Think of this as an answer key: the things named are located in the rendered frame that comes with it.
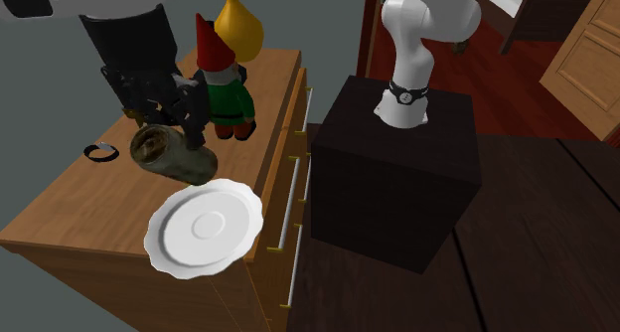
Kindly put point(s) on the white scalloped plate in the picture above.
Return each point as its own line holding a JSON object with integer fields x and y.
{"x": 208, "y": 227}

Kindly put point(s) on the yellow long-necked vase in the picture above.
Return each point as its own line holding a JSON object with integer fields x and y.
{"x": 240, "y": 30}

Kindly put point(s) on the garden gnome figure red hat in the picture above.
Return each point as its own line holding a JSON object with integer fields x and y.
{"x": 230, "y": 96}

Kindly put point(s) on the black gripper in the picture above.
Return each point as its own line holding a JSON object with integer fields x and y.
{"x": 131, "y": 42}

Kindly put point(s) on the dark olive mug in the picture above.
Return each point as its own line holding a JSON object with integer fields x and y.
{"x": 181, "y": 164}

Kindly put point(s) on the dark robot stand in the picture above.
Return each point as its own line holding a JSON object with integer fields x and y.
{"x": 387, "y": 176}

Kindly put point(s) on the red-brown door frame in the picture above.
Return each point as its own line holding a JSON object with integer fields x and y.
{"x": 366, "y": 25}

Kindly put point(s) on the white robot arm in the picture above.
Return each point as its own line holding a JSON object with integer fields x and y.
{"x": 410, "y": 55}

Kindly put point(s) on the light wooden panel door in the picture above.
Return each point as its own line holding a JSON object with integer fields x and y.
{"x": 588, "y": 64}

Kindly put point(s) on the wooden chest of drawers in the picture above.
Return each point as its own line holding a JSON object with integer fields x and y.
{"x": 92, "y": 200}

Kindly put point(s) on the dark wooden table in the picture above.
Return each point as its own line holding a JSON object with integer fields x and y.
{"x": 547, "y": 11}

